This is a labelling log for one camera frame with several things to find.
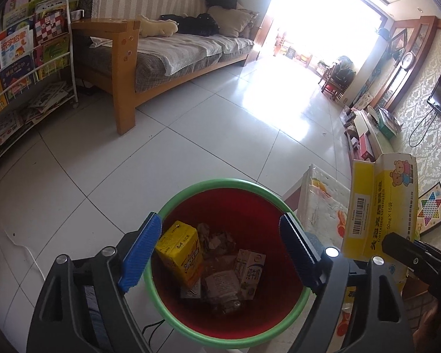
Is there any white wire book rack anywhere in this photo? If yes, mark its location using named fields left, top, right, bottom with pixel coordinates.
left=0, top=0, right=78, bottom=177

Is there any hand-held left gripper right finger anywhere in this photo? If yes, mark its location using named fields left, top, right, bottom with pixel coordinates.
left=279, top=214, right=416, bottom=353

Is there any beige pillow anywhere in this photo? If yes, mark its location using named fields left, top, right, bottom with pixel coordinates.
left=208, top=5, right=251, bottom=38

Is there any long low cabinet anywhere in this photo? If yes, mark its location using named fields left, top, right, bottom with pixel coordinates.
left=340, top=105, right=401, bottom=162

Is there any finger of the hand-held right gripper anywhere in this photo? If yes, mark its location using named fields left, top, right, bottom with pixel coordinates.
left=413, top=240, right=441, bottom=264
left=382, top=232, right=440, bottom=284

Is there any red stool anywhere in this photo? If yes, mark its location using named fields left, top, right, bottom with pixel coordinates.
left=321, top=83, right=340, bottom=100

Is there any teal box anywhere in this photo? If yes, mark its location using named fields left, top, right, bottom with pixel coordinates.
left=377, top=116, right=399, bottom=138

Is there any paper ball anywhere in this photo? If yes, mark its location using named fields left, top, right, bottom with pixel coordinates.
left=196, top=222, right=238, bottom=256

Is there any clear plastic bottle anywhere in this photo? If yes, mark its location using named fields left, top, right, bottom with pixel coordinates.
left=200, top=257, right=247, bottom=315

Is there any star checkers board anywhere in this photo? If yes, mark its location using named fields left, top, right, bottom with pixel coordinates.
left=415, top=182, right=441, bottom=234

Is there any wooden display cabinet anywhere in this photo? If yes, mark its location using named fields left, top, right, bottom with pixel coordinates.
left=375, top=16, right=438, bottom=113

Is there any red bin with green rim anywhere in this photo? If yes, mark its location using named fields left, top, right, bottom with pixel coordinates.
left=143, top=178, right=313, bottom=350

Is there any yellow drink carton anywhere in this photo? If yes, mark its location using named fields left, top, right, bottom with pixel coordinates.
left=155, top=221, right=203, bottom=288

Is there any wooden chair with clothes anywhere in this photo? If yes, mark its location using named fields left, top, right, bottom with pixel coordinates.
left=318, top=56, right=357, bottom=100

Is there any person's jeans leg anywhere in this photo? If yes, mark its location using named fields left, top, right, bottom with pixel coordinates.
left=83, top=285, right=109, bottom=353

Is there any yellow and white medicine box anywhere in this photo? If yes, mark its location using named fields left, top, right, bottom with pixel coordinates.
left=340, top=152, right=420, bottom=262

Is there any brown trimmed pillow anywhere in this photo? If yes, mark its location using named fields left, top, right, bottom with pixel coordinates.
left=239, top=7, right=261, bottom=39

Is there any row of children's books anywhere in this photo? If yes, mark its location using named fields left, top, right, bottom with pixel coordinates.
left=0, top=0, right=72, bottom=170

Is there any wooden sofa with striped cover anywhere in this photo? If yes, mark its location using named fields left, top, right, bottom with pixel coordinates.
left=71, top=0, right=265, bottom=136

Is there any crushed white milk carton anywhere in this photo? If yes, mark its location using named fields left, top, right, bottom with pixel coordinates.
left=232, top=249, right=267, bottom=299

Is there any white and blue box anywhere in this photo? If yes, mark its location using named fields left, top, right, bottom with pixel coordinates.
left=180, top=277, right=203, bottom=299

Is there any white cloth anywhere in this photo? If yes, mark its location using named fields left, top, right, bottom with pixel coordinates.
left=89, top=36, right=114, bottom=49

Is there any beige plush toy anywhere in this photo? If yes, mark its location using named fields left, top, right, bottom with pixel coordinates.
left=135, top=15, right=179, bottom=38

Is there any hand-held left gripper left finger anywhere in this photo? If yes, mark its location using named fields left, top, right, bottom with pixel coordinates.
left=26, top=212, right=163, bottom=353

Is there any black clothes pile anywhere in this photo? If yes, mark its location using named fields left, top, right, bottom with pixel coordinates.
left=159, top=13, right=220, bottom=37

